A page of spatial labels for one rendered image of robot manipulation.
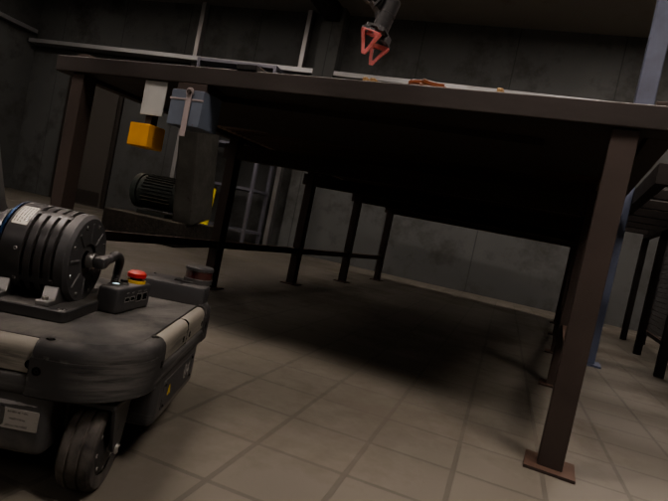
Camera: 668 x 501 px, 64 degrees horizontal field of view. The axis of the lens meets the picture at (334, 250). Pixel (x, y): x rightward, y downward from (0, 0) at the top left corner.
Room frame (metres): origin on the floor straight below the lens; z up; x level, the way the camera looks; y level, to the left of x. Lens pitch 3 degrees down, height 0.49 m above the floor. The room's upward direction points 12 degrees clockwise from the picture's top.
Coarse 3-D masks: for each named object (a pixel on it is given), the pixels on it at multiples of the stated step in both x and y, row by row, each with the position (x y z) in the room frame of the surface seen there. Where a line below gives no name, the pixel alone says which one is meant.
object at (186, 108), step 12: (180, 84) 1.80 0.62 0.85; (192, 84) 1.78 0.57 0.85; (204, 84) 1.76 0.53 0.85; (180, 96) 1.78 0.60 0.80; (192, 96) 1.76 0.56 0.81; (204, 96) 1.75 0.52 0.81; (216, 96) 1.81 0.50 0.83; (180, 108) 1.78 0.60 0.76; (192, 108) 1.76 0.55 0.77; (204, 108) 1.76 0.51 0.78; (216, 108) 1.81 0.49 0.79; (168, 120) 1.79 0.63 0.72; (180, 120) 1.77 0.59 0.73; (192, 120) 1.75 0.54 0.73; (204, 120) 1.77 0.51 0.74; (216, 120) 1.82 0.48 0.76; (180, 132) 1.76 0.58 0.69; (204, 132) 1.83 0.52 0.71
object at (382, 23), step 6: (378, 12) 1.76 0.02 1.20; (384, 12) 1.74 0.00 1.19; (378, 18) 1.75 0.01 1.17; (384, 18) 1.74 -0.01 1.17; (390, 18) 1.75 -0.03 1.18; (366, 24) 1.74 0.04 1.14; (372, 24) 1.73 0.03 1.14; (378, 24) 1.75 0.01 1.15; (384, 24) 1.74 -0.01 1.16; (390, 24) 1.76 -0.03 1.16; (378, 30) 1.75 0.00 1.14; (384, 30) 1.73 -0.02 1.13; (384, 36) 1.76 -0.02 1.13
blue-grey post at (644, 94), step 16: (656, 16) 3.04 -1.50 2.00; (656, 32) 3.03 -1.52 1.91; (656, 48) 3.02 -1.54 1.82; (656, 64) 3.02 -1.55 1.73; (640, 80) 3.04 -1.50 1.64; (656, 80) 3.01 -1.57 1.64; (640, 96) 3.03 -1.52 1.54; (624, 208) 3.01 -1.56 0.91; (624, 224) 3.01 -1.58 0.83; (608, 272) 3.01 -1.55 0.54; (608, 288) 3.01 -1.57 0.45; (592, 352) 3.01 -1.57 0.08
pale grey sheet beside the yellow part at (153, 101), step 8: (144, 88) 1.88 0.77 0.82; (152, 88) 1.86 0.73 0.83; (160, 88) 1.85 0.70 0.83; (144, 96) 1.87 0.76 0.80; (152, 96) 1.86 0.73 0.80; (160, 96) 1.85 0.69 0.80; (144, 104) 1.87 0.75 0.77; (152, 104) 1.86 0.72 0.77; (160, 104) 1.84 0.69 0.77; (144, 112) 1.87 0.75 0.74; (152, 112) 1.85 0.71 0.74; (160, 112) 1.84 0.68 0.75
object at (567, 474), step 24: (624, 144) 1.29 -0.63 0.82; (624, 168) 1.28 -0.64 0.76; (600, 192) 1.30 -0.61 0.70; (624, 192) 1.28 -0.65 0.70; (600, 216) 1.29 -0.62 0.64; (600, 240) 1.29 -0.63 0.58; (600, 264) 1.28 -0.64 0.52; (576, 288) 1.32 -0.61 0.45; (600, 288) 1.28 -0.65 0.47; (576, 312) 1.29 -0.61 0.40; (576, 336) 1.29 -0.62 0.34; (576, 360) 1.29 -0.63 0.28; (576, 384) 1.28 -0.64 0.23; (552, 408) 1.30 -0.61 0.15; (576, 408) 1.28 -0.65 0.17; (552, 432) 1.29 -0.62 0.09; (528, 456) 1.34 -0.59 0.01; (552, 456) 1.29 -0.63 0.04
